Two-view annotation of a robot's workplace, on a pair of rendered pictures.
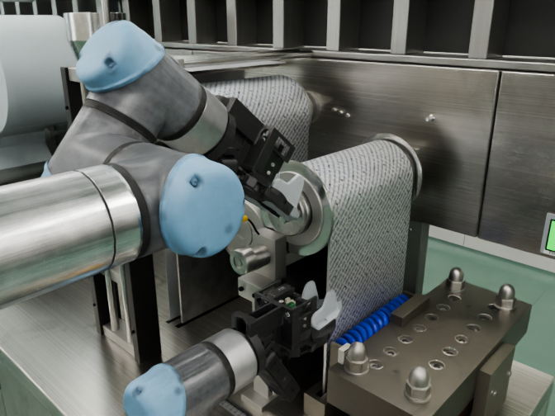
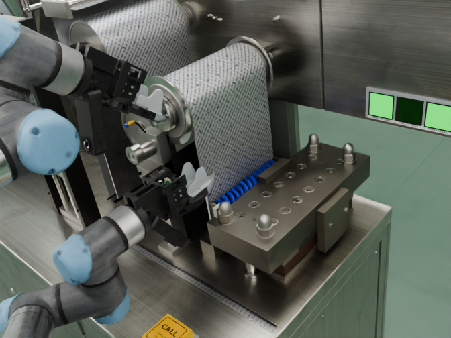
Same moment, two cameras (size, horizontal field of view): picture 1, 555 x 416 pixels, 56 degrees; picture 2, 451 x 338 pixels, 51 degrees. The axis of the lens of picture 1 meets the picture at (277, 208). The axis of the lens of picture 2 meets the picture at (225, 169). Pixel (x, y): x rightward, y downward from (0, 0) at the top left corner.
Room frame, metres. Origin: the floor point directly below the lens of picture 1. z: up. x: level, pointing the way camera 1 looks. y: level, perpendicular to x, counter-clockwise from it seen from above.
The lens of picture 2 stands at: (-0.13, -0.18, 1.63)
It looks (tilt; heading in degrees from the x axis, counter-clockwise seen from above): 31 degrees down; 4
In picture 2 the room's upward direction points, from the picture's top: 9 degrees counter-clockwise
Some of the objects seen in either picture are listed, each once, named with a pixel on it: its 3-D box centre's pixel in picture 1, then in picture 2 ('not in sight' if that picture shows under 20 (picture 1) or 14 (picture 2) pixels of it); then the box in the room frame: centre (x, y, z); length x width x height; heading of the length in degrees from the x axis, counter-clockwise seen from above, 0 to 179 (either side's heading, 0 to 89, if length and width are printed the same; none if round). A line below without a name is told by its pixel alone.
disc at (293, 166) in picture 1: (294, 208); (166, 110); (0.74, -0.03, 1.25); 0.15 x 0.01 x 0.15; 47
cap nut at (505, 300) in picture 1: (506, 295); (348, 151); (0.82, -0.41, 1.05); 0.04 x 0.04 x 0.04
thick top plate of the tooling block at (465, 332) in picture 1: (438, 348); (294, 197); (0.73, -0.27, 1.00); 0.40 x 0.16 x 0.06; 137
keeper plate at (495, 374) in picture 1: (494, 386); (334, 220); (0.68, -0.35, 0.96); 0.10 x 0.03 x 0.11; 137
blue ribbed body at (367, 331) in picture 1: (376, 323); (249, 184); (0.77, -0.17, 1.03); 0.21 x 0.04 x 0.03; 137
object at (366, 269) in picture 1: (369, 273); (237, 149); (0.79, -0.16, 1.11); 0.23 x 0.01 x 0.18; 137
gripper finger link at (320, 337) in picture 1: (311, 333); (188, 200); (0.64, -0.05, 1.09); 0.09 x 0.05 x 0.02; 136
